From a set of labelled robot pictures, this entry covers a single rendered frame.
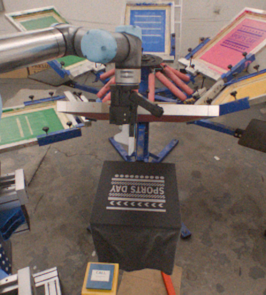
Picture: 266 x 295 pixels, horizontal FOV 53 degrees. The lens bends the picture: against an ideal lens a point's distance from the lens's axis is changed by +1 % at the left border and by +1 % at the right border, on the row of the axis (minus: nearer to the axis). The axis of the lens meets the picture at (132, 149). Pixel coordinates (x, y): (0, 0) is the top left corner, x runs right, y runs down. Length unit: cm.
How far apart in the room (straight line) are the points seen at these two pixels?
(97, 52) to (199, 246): 203
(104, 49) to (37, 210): 227
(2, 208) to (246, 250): 195
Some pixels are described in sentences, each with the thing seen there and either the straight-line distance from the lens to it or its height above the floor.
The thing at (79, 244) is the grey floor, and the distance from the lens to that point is 244.
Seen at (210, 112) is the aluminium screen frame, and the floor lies 154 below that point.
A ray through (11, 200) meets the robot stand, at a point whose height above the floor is 117.
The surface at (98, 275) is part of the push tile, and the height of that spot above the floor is 97.
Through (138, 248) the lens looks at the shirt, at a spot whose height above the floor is 75.
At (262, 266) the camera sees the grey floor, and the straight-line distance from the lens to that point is 251.
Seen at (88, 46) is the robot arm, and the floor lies 181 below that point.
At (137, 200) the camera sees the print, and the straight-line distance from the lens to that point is 141.
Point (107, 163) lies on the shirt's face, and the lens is 164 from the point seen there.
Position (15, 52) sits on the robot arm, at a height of 182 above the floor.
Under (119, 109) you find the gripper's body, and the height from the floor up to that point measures 162.
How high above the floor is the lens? 199
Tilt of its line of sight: 36 degrees down
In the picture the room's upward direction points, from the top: straight up
